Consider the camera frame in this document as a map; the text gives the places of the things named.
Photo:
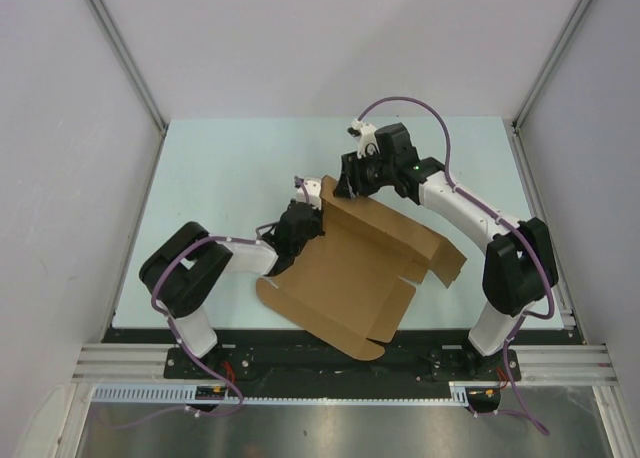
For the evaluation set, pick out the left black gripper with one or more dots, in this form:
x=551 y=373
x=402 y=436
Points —
x=317 y=228

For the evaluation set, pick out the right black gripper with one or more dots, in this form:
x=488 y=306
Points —
x=351 y=178

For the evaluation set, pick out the brown cardboard box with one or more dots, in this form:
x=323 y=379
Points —
x=351 y=286

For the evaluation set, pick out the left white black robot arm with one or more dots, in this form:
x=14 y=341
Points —
x=181 y=274

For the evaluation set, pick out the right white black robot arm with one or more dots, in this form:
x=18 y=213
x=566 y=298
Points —
x=519 y=268

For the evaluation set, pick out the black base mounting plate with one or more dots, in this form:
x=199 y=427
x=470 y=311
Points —
x=445 y=346

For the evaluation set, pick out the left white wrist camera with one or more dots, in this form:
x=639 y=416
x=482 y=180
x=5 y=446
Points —
x=308 y=191

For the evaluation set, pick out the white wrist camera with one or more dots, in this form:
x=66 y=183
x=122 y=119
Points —
x=308 y=191
x=365 y=136

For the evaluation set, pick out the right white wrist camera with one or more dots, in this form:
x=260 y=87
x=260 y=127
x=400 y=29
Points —
x=365 y=136

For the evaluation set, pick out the grey slotted cable duct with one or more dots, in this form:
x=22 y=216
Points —
x=191 y=394

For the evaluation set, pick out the right aluminium corner post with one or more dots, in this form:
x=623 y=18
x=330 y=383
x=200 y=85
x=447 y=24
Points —
x=552 y=60

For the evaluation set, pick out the aluminium corner post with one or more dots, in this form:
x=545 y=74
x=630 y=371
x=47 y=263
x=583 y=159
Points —
x=552 y=60
x=115 y=39

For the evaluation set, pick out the left aluminium corner post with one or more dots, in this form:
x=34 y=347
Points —
x=115 y=39

